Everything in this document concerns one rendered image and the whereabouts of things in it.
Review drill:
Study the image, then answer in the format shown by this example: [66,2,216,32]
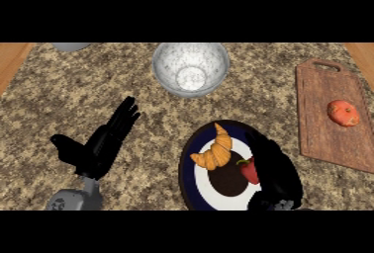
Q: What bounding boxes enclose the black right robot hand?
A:
[244,130,304,211]

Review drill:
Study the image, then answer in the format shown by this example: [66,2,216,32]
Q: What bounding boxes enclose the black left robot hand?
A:
[50,96,143,181]

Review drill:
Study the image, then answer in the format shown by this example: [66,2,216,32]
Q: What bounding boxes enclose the blue and white plate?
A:
[179,120,275,211]

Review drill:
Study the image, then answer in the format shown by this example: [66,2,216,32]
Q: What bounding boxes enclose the golden croissant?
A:
[188,122,233,171]

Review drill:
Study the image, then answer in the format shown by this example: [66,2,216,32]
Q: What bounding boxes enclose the brown wooden cutting board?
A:
[294,58,374,175]

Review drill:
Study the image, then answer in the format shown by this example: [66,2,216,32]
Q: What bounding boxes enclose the orange red tomato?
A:
[325,100,362,128]

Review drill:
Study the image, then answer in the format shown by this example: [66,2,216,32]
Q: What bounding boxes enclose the grey round object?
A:
[50,42,93,52]

